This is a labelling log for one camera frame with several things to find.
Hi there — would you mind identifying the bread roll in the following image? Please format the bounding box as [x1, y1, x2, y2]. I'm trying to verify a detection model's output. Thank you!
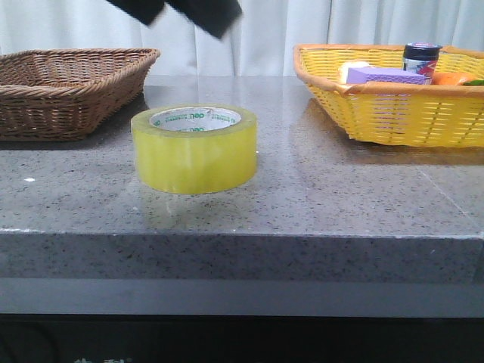
[338, 60, 371, 85]

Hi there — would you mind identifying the green leaf item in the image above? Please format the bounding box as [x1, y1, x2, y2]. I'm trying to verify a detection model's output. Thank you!
[462, 79, 484, 86]

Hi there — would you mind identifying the purple foam block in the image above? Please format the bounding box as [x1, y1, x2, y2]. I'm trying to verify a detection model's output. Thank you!
[346, 67, 426, 85]

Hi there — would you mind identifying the orange fruit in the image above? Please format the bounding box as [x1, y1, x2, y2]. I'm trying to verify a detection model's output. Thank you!
[431, 72, 477, 85]

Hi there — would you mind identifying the brown wicker basket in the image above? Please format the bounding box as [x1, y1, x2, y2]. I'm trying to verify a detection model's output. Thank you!
[1, 48, 160, 141]

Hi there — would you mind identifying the yellow packing tape roll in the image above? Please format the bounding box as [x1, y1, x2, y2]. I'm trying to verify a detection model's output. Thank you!
[131, 104, 257, 194]

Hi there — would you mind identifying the white curtain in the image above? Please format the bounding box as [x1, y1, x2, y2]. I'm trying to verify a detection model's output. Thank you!
[1, 1, 483, 76]

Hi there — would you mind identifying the yellow woven basket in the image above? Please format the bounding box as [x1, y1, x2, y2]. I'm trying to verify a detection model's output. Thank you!
[293, 44, 483, 147]

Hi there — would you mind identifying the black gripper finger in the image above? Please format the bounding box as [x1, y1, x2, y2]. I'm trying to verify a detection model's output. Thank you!
[107, 0, 175, 26]
[167, 0, 243, 39]

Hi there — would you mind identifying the black lidded jar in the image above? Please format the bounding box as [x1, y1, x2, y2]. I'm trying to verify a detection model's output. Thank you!
[402, 42, 442, 85]

